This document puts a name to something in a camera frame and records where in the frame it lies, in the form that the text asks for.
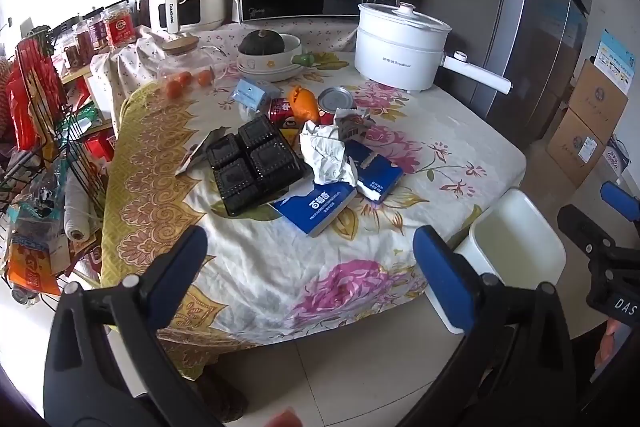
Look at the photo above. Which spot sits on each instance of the red drink can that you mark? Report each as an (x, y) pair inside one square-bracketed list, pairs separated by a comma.
[(337, 99), (282, 113)]

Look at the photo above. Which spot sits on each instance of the red label glass jar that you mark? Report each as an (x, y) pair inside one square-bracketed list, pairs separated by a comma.
[(120, 27)]

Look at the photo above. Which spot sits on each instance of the silver foil wrapper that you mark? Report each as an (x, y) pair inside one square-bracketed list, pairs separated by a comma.
[(197, 152)]

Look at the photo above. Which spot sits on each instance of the white trash bin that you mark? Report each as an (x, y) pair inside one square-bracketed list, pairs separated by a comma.
[(515, 237)]

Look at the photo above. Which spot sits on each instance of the small-flower print cloth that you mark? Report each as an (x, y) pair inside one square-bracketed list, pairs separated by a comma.
[(320, 37)]

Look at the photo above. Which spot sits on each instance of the glass jar with cork lid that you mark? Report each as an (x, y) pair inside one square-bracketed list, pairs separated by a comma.
[(190, 62)]

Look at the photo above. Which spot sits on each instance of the white snack packet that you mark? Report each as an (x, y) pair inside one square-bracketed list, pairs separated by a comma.
[(352, 124)]

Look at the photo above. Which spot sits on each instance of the orange snack packet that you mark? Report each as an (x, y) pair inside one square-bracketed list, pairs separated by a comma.
[(32, 269)]

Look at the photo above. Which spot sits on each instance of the white electric pot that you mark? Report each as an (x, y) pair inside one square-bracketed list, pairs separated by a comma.
[(400, 52)]

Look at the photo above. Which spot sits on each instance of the dark blue packet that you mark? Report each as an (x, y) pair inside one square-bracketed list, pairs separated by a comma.
[(372, 172)]

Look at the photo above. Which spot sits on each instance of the person's dark clothing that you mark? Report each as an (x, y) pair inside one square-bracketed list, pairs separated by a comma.
[(586, 357)]

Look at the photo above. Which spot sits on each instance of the grey refrigerator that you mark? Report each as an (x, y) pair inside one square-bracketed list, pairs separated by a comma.
[(525, 17)]

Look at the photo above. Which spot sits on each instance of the glass jar of dried goods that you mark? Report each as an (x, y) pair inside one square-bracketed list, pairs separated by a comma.
[(82, 42)]

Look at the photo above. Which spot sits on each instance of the white thread spool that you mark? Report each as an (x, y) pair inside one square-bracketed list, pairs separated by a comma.
[(77, 212)]

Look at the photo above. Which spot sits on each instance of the pink rose tablecloth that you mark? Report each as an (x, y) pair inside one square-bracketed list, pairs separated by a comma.
[(280, 267)]

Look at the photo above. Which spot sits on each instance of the person's right hand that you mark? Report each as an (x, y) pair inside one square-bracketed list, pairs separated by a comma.
[(616, 347)]

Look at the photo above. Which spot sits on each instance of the blue wall leaflet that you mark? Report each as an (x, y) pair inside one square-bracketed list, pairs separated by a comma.
[(616, 57)]

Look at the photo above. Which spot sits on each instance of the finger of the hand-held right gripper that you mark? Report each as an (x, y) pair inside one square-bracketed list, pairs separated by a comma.
[(580, 229), (620, 199)]

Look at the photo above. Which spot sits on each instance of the green snack packet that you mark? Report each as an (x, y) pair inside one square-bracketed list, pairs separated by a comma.
[(80, 122)]

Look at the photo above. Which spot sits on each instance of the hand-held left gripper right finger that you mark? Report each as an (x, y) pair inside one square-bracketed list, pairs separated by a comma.
[(442, 272)]

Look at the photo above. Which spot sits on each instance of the blue and white bag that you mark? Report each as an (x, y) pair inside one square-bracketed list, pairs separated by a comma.
[(617, 159)]

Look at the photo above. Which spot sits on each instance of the white paper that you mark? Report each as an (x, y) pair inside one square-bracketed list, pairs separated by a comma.
[(325, 154)]

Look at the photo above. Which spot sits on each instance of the person's left hand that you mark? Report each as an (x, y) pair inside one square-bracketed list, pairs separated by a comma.
[(283, 419)]

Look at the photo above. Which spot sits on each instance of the light blue small carton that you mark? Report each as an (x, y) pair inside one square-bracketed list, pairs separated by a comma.
[(250, 94)]

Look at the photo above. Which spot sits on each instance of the black plastic tray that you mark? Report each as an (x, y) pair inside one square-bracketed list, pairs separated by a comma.
[(252, 167)]

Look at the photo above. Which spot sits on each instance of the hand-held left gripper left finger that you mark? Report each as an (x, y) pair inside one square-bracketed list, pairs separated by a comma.
[(187, 257)]

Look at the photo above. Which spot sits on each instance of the white bowl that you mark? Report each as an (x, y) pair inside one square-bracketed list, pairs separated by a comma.
[(270, 67)]

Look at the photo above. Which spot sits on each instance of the red snack packets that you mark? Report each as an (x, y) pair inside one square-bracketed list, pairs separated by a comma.
[(32, 107)]

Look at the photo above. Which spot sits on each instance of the dark table leg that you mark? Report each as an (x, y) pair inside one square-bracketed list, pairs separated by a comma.
[(225, 394)]

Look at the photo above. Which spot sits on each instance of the small orange fruit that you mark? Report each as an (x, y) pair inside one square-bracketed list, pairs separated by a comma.
[(174, 88), (204, 78), (186, 78)]

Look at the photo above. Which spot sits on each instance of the green pumpkin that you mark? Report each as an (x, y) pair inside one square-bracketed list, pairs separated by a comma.
[(261, 43)]

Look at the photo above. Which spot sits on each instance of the blue cardboard box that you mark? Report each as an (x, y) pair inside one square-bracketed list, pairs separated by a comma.
[(315, 209)]

